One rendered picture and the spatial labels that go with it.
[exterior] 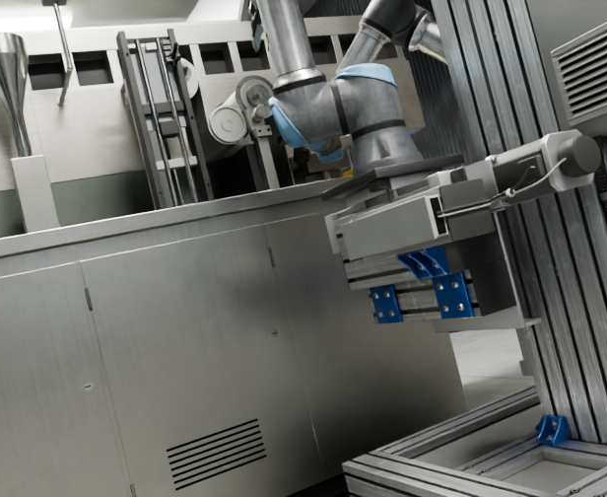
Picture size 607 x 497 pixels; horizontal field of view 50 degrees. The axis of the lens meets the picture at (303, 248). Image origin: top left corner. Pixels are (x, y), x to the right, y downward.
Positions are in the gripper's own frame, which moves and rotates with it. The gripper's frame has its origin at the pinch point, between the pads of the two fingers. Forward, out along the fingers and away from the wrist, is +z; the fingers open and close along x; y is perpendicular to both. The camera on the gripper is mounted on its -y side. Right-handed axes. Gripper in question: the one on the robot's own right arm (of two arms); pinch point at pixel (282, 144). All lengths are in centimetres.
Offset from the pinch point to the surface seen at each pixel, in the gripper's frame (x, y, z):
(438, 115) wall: -261, 56, 232
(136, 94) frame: 48, 17, -16
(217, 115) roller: 20.9, 11.6, -2.4
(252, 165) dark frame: 13.3, -5.8, -3.0
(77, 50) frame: 52, 49, 30
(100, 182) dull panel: 55, 3, 30
